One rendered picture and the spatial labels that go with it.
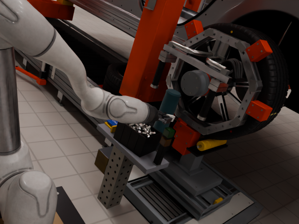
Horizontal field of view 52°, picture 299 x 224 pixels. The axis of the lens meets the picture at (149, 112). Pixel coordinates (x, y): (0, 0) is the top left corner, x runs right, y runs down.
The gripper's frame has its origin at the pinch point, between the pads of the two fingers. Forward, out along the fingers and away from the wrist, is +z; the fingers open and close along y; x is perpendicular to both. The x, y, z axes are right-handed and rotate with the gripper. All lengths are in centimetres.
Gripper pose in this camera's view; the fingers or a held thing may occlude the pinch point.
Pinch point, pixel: (169, 118)
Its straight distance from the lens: 146.9
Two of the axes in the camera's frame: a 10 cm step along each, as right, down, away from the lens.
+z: 5.3, 1.1, 8.4
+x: -4.6, 8.7, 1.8
